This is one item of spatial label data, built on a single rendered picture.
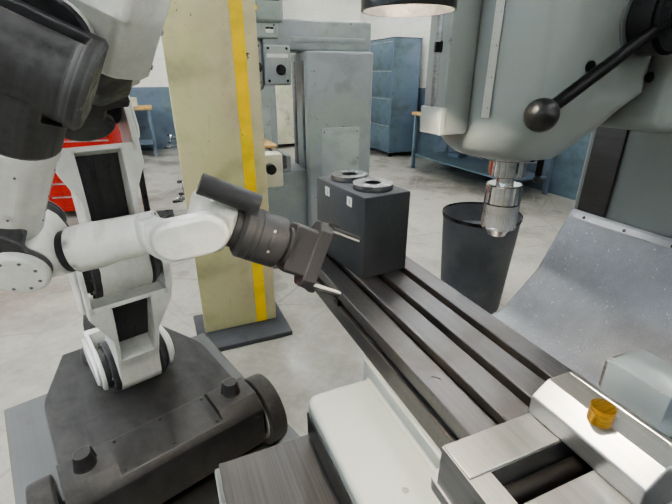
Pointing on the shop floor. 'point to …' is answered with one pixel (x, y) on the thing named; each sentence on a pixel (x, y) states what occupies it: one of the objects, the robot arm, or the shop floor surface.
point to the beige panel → (222, 154)
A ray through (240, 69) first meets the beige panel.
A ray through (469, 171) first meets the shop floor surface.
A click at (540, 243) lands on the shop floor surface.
